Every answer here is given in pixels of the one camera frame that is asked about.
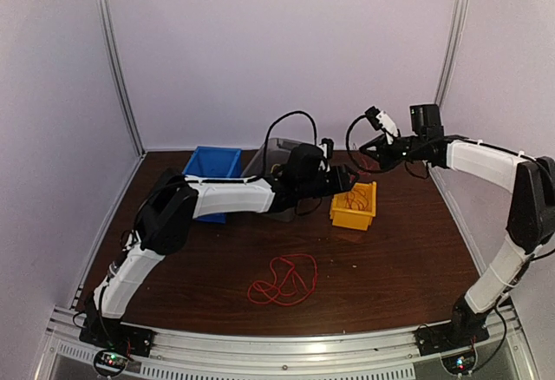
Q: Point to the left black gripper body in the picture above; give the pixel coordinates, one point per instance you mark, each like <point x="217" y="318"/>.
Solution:
<point x="341" y="184"/>

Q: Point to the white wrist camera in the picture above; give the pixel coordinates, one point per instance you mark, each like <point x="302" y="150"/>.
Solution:
<point x="327" y="145"/>
<point x="381" y="121"/>

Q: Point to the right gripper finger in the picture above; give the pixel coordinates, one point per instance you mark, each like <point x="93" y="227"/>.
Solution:
<point x="379" y="161"/>
<point x="375" y="144"/>

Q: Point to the aluminium front rail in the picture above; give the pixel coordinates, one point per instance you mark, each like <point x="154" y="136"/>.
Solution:
<point x="390" y="354"/>

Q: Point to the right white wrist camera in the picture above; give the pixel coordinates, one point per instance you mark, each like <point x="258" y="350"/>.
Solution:
<point x="381" y="121"/>

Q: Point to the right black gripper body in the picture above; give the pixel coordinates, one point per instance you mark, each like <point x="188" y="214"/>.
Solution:
<point x="390" y="160"/>

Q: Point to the blue plastic bin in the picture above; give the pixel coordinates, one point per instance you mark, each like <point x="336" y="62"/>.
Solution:
<point x="214" y="162"/>

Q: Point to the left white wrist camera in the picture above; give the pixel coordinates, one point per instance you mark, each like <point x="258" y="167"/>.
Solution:
<point x="327" y="145"/>

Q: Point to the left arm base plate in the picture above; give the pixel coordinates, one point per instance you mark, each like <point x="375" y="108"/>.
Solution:
<point x="125" y="339"/>

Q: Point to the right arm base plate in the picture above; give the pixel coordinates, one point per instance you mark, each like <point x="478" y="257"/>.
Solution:
<point x="432" y="339"/>

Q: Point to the right aluminium frame post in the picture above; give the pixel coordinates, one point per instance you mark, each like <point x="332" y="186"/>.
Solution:
<point x="454" y="36"/>

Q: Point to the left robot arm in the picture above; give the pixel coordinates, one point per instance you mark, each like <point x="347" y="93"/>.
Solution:
<point x="162" y="223"/>

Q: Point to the grey transparent plastic tub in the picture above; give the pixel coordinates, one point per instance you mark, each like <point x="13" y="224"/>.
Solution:
<point x="278" y="152"/>

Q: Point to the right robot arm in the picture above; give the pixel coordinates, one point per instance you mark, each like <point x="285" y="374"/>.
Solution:
<point x="513" y="189"/>

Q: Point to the yellow plastic bin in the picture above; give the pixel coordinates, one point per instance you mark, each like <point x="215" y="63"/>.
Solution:
<point x="355" y="209"/>

